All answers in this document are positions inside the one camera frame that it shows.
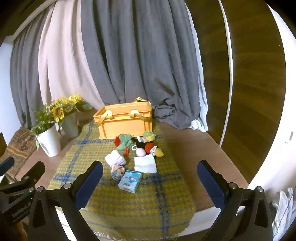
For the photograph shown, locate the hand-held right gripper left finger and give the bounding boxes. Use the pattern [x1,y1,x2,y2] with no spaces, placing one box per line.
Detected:
[28,160,104,241]

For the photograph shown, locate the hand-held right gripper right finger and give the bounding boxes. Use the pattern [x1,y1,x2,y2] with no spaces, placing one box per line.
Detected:
[196,160,274,241]

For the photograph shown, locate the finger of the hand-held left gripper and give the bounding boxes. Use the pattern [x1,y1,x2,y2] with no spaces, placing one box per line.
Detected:
[17,161,45,186]
[0,156,15,176]

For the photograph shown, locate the green and red knitted toy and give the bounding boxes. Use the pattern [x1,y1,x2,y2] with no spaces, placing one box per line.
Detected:
[115,134,133,150]

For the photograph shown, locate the orange plastic basket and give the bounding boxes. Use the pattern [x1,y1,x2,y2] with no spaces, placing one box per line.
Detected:
[93,97,154,140]

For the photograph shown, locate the light green plush toy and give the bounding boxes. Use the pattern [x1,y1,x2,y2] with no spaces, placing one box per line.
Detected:
[143,130,156,142]

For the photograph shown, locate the brown patterned rug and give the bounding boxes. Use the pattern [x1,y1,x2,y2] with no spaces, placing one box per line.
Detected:
[0,126,37,179]

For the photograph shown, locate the colourful rolled socks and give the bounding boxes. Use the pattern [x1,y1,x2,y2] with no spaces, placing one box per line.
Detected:
[110,164,126,181]

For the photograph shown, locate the tall white vase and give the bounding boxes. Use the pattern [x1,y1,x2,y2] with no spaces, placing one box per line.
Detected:
[35,125,62,157]

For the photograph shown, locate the white knitted hat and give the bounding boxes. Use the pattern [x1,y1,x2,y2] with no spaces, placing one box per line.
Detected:
[105,149,127,167]

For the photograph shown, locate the blue tissue pack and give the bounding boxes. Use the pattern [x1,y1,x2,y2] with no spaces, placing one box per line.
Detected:
[118,170,142,193]

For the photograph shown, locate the leafy sunflower bouquet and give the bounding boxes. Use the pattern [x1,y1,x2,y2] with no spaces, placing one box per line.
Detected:
[30,104,65,151]

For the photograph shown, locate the grey white vase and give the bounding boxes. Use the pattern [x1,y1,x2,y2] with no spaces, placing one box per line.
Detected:
[61,112,80,139]

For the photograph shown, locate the white folded cloth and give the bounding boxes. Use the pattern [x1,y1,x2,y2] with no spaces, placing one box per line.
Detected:
[134,154,157,173]

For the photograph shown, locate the yellow blue plaid mat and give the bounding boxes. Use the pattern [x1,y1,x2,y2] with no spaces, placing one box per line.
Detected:
[47,120,197,240]

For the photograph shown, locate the white sheer curtain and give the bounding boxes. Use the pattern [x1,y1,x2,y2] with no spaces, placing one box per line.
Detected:
[187,7,208,133]

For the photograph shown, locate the black plush toy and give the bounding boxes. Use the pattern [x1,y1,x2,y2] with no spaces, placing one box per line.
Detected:
[132,137,151,151]

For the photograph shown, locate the white crumpled cloth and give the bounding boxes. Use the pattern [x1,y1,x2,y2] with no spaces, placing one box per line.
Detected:
[272,188,296,241]

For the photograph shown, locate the narrow grey curtain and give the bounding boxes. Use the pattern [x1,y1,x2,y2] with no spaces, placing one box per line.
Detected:
[9,30,47,128]

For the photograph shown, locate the dark wooden door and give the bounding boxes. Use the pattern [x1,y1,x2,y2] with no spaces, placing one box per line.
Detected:
[185,0,286,183]

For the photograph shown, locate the pale pink curtain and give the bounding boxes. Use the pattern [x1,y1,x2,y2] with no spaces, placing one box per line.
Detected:
[38,0,107,109]

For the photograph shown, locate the wide grey curtain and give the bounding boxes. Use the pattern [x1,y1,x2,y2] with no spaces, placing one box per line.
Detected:
[81,0,207,130]

